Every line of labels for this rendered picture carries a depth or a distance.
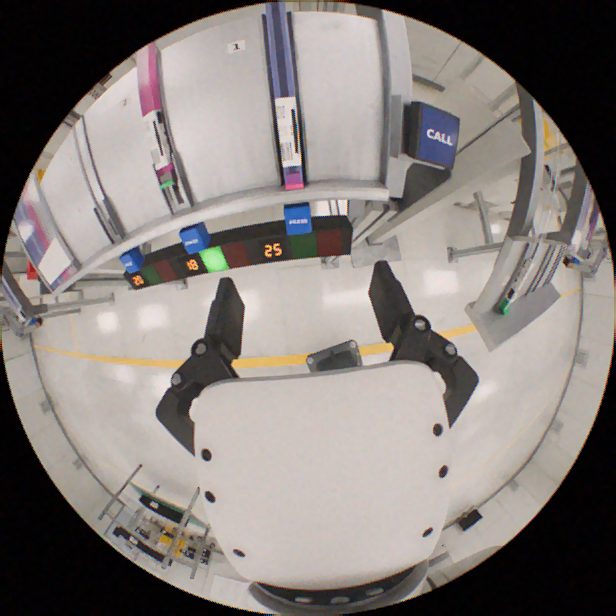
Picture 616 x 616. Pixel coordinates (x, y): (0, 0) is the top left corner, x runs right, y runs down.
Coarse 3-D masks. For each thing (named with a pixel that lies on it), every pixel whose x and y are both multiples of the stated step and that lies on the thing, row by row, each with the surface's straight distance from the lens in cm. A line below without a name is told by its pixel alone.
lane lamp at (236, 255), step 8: (224, 248) 24; (232, 248) 24; (240, 248) 23; (224, 256) 25; (232, 256) 24; (240, 256) 24; (248, 256) 24; (232, 264) 25; (240, 264) 25; (248, 264) 25
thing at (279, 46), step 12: (276, 12) 21; (276, 24) 20; (276, 36) 19; (288, 36) 19; (276, 48) 18; (288, 48) 18; (276, 60) 17; (288, 60) 17; (276, 72) 17; (288, 72) 17; (276, 84) 17; (288, 84) 17; (276, 96) 16; (288, 96) 16; (288, 168) 17; (300, 168) 17; (288, 180) 17; (300, 180) 17
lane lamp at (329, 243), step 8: (320, 232) 22; (328, 232) 22; (336, 232) 23; (320, 240) 23; (328, 240) 23; (336, 240) 23; (320, 248) 23; (328, 248) 24; (336, 248) 24; (320, 256) 24
